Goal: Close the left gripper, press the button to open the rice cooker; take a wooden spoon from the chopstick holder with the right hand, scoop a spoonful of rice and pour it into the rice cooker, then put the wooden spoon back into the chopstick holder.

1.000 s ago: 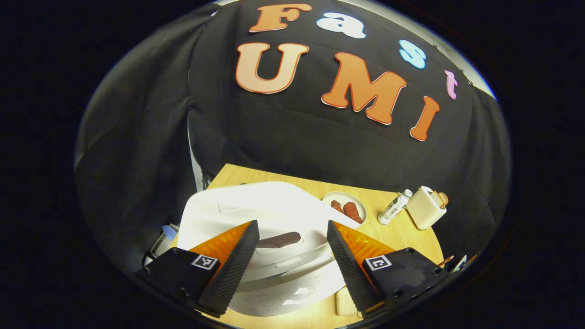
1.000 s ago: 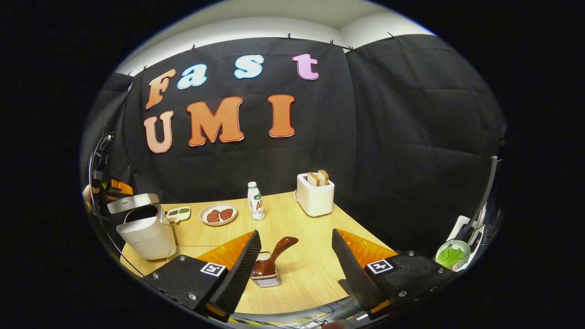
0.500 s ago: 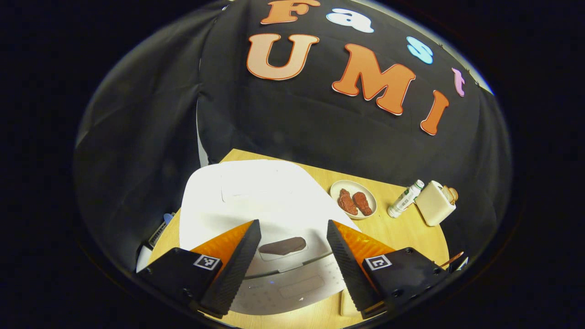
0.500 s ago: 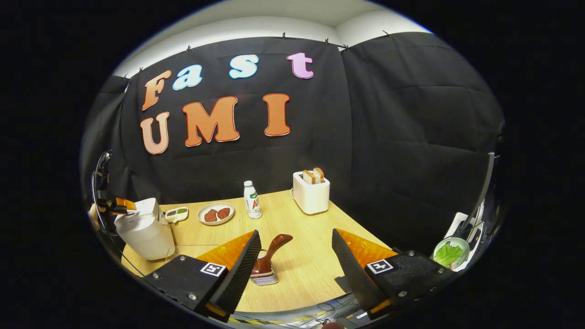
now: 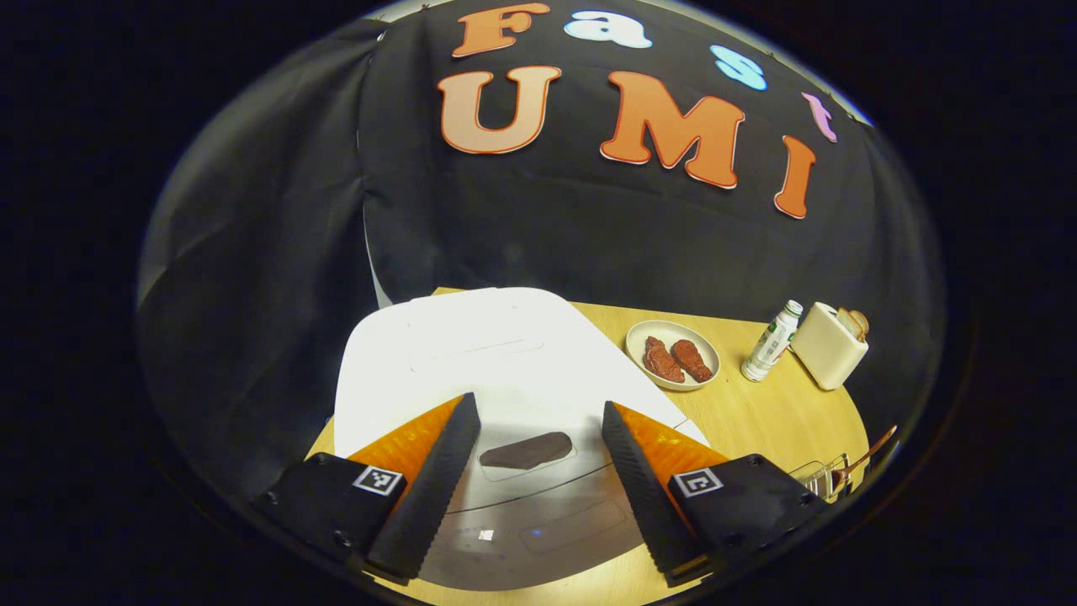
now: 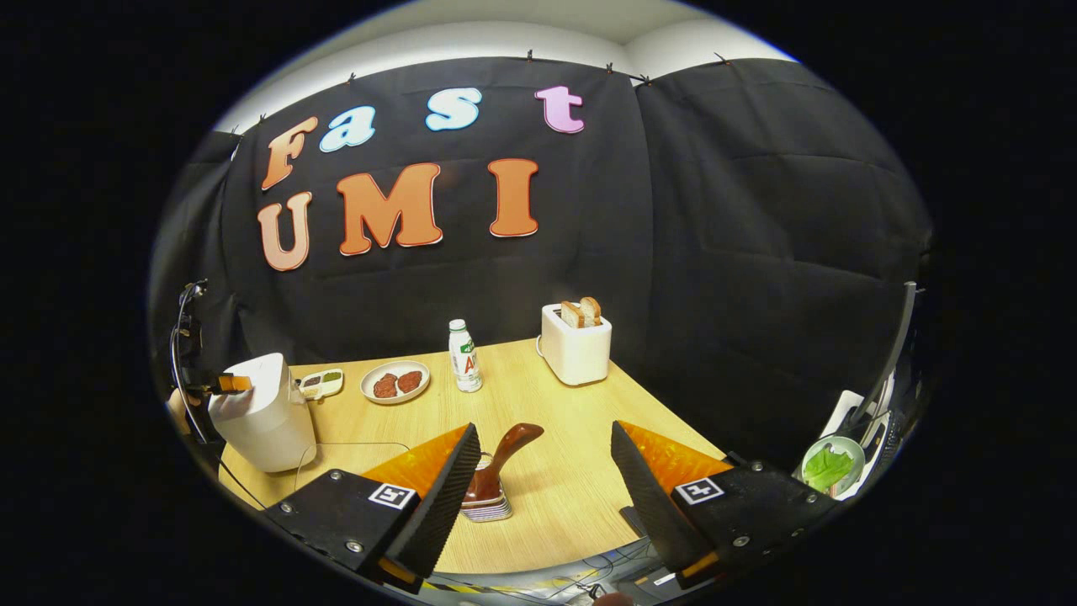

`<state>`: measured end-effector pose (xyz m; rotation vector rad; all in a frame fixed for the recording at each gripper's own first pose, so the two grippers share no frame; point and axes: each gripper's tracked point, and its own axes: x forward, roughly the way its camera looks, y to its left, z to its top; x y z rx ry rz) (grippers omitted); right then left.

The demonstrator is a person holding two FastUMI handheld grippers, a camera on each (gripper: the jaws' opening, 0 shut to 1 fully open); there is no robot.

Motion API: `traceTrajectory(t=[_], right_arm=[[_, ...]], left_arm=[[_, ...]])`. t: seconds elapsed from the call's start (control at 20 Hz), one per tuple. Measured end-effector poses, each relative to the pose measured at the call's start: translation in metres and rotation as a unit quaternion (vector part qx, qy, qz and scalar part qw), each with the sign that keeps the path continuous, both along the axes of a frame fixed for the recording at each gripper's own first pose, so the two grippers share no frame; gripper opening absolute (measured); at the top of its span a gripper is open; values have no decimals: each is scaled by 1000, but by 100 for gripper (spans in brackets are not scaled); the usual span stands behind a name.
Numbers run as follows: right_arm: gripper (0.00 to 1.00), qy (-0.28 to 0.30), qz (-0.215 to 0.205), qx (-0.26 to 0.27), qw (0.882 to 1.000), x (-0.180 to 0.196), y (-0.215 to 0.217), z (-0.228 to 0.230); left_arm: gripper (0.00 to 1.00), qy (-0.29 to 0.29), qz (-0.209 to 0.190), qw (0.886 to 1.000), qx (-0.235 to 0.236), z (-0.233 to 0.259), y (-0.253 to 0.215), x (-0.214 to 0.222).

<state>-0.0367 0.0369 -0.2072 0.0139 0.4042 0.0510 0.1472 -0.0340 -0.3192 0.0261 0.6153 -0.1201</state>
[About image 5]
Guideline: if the brown wooden spoon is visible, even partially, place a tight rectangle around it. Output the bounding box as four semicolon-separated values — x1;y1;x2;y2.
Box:
833;425;899;489

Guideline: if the red meat piece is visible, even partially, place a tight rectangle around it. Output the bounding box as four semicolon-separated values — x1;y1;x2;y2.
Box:
670;338;714;383
643;336;686;384

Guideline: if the white oval plate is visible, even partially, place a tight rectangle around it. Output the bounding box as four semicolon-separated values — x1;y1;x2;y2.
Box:
625;320;721;392

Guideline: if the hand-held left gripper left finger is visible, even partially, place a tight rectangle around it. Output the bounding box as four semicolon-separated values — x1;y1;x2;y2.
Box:
252;393;482;586

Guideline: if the clear perforated chopstick holder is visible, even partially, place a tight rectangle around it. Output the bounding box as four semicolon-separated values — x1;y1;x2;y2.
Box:
791;454;851;503

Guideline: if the white bottle green label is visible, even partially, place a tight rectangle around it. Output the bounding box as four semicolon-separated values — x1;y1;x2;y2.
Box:
741;300;804;383

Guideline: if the white rice cooker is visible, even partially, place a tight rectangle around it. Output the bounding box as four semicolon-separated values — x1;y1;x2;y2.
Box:
334;287;712;592

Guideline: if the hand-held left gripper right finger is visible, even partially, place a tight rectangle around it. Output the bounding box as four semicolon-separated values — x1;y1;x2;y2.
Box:
601;401;830;587

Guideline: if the white toaster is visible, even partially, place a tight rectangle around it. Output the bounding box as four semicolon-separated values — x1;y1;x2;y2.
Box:
789;302;870;391

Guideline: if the black backdrop cloth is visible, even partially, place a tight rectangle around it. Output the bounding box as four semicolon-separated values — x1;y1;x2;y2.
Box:
135;0;947;506

